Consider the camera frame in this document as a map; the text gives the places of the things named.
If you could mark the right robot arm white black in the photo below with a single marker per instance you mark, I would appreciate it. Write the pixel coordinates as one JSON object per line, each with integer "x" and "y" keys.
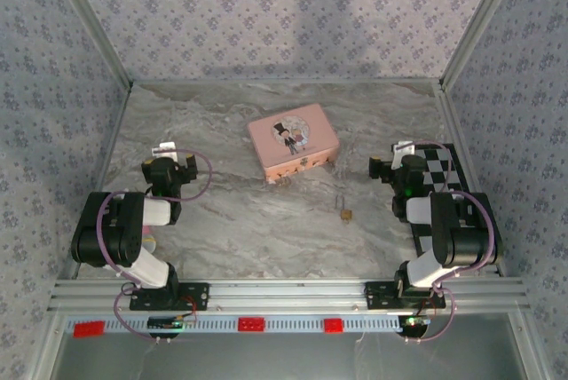
{"x": 461, "y": 238}

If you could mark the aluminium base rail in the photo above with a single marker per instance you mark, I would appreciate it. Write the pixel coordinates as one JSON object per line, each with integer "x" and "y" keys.
{"x": 288, "y": 295}

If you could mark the brass padlock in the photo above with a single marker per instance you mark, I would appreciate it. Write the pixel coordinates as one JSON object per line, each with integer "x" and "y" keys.
{"x": 346, "y": 216}

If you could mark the pink plastic stick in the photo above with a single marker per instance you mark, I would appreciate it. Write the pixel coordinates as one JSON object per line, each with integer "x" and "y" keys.
{"x": 150, "y": 244}

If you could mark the pink tin box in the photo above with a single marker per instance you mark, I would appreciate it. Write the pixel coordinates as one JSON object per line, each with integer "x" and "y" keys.
{"x": 310, "y": 122}

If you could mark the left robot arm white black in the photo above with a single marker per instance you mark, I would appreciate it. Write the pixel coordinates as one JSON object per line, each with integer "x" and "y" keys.
{"x": 155, "y": 211}

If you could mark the small circuit board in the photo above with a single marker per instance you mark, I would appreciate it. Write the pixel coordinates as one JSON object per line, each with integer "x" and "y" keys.
{"x": 415, "y": 324}
{"x": 164, "y": 323}

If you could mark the aluminium frame post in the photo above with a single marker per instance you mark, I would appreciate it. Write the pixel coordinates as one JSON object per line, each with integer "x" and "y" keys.
{"x": 483, "y": 20}
{"x": 89, "y": 20}

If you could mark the black grey chessboard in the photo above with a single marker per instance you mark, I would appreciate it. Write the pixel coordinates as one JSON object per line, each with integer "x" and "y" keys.
{"x": 437, "y": 160}

